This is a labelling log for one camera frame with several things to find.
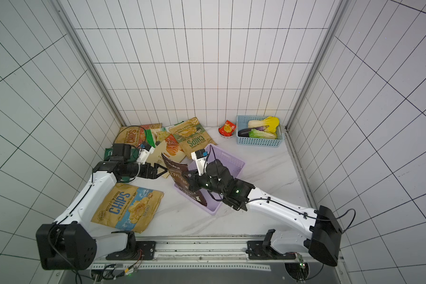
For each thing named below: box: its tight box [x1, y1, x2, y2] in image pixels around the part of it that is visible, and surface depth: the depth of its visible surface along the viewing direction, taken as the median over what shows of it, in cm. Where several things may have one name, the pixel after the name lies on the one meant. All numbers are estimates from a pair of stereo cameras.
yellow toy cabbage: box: [247, 115, 280, 134], surface depth 113 cm
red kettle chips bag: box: [137, 122, 163, 148], surface depth 120 cm
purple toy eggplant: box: [237, 125, 270, 138], surface depth 112 cm
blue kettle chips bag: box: [90, 183, 165, 234], surface depth 85 cm
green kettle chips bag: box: [168, 117, 218, 160], surface depth 116 cm
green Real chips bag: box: [104, 147, 114, 161], surface depth 105 cm
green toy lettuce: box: [248, 128, 278, 140], surface depth 109 cm
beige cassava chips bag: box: [147, 133, 187, 179], surface depth 109 cm
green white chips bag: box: [143, 120, 185, 148], surface depth 116 cm
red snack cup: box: [218, 119, 237, 139], surface depth 115 cm
